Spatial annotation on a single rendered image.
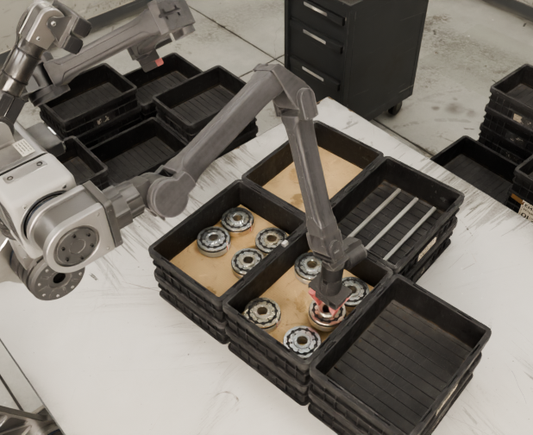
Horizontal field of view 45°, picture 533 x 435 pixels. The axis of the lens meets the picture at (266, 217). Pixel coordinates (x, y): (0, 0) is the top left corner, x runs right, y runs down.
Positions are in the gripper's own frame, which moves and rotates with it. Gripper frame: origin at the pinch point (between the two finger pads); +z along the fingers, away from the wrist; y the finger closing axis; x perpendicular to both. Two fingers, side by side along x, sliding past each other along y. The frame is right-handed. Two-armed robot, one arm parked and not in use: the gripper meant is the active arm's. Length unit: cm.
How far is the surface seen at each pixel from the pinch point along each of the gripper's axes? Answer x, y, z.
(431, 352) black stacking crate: -11.2, -27.5, 5.5
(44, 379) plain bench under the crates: 62, 52, 21
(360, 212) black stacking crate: -40.4, 18.2, 5.7
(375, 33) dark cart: -155, 94, 19
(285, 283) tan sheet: -2.2, 17.2, 6.3
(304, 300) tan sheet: -1.3, 8.8, 6.2
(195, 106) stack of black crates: -73, 137, 41
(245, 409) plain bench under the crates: 29.8, 2.8, 19.7
